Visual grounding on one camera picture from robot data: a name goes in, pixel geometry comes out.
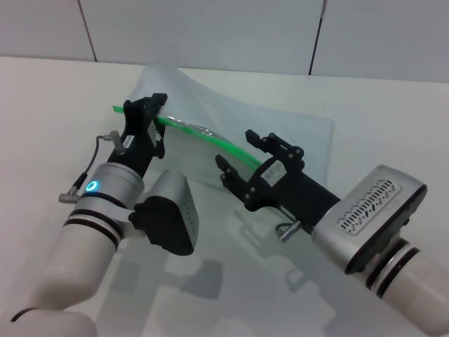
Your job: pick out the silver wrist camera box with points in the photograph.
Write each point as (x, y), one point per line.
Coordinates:
(372, 217)
(172, 210)

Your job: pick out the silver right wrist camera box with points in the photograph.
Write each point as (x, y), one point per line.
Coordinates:
(372, 217)

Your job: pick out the clear green-edged document bag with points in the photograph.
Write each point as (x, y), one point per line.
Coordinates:
(245, 116)

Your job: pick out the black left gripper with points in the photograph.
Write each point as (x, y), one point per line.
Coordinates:
(135, 147)

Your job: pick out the green zipper slider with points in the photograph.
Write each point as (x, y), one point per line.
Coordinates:
(187, 131)

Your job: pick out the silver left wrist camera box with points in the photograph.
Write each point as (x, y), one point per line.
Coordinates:
(172, 210)

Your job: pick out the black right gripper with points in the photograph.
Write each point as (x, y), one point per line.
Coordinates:
(294, 193)

